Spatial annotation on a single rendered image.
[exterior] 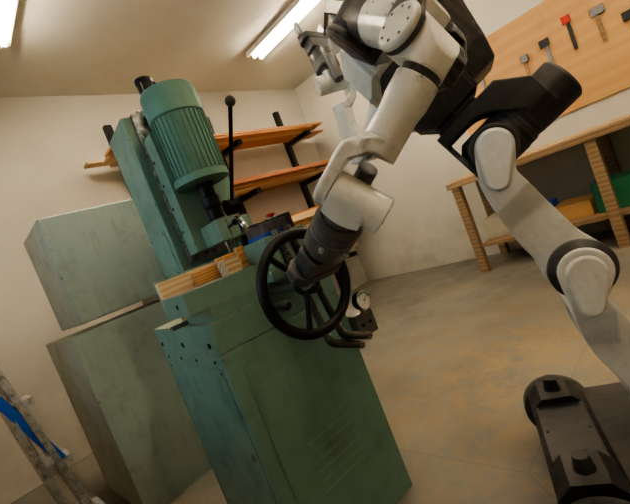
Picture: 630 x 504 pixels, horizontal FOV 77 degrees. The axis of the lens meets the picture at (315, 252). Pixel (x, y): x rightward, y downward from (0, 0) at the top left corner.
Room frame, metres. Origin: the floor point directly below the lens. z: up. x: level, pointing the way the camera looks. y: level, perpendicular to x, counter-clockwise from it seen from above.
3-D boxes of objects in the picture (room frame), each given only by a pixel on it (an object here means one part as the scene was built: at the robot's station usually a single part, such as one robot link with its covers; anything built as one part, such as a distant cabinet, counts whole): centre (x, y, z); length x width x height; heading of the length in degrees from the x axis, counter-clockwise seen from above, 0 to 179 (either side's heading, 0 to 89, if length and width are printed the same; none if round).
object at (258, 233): (1.17, 0.09, 0.99); 0.13 x 0.11 x 0.06; 127
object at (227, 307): (1.24, 0.22, 0.82); 0.40 x 0.21 x 0.04; 127
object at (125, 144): (1.52, 0.43, 1.16); 0.22 x 0.22 x 0.72; 37
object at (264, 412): (1.38, 0.33, 0.35); 0.58 x 0.45 x 0.71; 37
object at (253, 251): (1.16, 0.10, 0.91); 0.15 x 0.14 x 0.09; 127
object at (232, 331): (1.39, 0.33, 0.76); 0.57 x 0.45 x 0.09; 37
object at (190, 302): (1.23, 0.15, 0.87); 0.61 x 0.30 x 0.06; 127
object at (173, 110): (1.29, 0.25, 1.35); 0.18 x 0.18 x 0.31
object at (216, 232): (1.31, 0.26, 1.03); 0.14 x 0.07 x 0.09; 37
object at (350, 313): (1.33, -0.04, 0.58); 0.12 x 0.08 x 0.08; 37
